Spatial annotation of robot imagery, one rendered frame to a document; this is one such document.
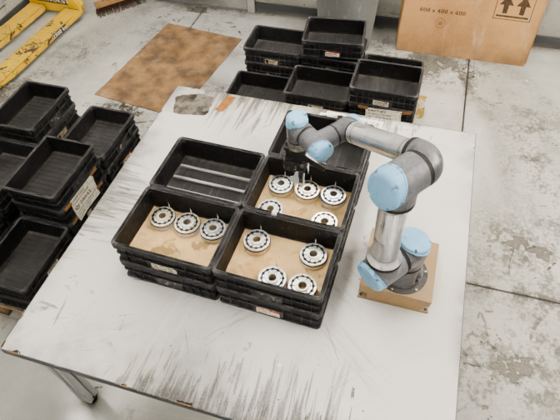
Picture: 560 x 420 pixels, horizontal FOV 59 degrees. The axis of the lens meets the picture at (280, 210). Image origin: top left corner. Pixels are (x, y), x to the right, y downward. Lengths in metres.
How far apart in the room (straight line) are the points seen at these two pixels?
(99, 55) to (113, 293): 2.94
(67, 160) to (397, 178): 2.06
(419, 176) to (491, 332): 1.58
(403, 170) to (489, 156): 2.30
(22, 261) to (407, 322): 1.95
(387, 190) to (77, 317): 1.28
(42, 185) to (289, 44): 1.93
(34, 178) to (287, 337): 1.69
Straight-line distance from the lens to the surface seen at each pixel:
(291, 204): 2.03
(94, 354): 1.97
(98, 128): 3.28
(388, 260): 1.61
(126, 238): 1.98
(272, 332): 1.87
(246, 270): 1.85
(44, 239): 2.95
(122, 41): 4.79
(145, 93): 4.10
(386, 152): 1.54
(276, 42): 3.77
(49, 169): 2.96
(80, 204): 2.84
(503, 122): 3.92
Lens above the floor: 2.39
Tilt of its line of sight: 51 degrees down
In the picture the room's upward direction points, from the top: 3 degrees counter-clockwise
